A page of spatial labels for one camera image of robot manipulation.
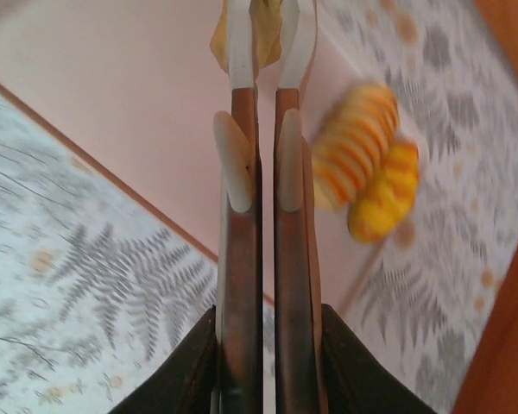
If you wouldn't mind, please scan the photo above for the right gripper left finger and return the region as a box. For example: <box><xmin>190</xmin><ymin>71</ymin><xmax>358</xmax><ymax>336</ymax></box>
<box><xmin>211</xmin><ymin>0</ymin><xmax>265</xmax><ymax>414</ymax></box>

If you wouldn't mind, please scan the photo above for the pink plastic tray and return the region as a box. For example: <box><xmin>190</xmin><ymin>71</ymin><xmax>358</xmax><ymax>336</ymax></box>
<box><xmin>0</xmin><ymin>0</ymin><xmax>415</xmax><ymax>310</ymax></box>

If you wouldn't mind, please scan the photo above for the floral patterned table mat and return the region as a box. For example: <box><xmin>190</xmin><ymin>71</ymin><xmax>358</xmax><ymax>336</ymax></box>
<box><xmin>0</xmin><ymin>0</ymin><xmax>518</xmax><ymax>414</ymax></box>

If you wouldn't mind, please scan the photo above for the bright yellow fake bread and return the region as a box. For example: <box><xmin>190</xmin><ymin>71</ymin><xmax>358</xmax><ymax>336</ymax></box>
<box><xmin>347</xmin><ymin>141</ymin><xmax>420</xmax><ymax>243</ymax></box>

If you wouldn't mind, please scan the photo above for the ridged pale fake bread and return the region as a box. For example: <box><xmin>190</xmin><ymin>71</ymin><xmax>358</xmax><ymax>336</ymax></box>
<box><xmin>311</xmin><ymin>80</ymin><xmax>401</xmax><ymax>213</ymax></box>

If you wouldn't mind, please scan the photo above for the small golden fake croissant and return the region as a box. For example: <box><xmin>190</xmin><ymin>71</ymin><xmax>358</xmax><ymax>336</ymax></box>
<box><xmin>210</xmin><ymin>0</ymin><xmax>285</xmax><ymax>72</ymax></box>

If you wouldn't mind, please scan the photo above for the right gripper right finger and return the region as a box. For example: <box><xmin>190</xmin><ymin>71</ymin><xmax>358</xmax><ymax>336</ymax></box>
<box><xmin>273</xmin><ymin>0</ymin><xmax>330</xmax><ymax>414</ymax></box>

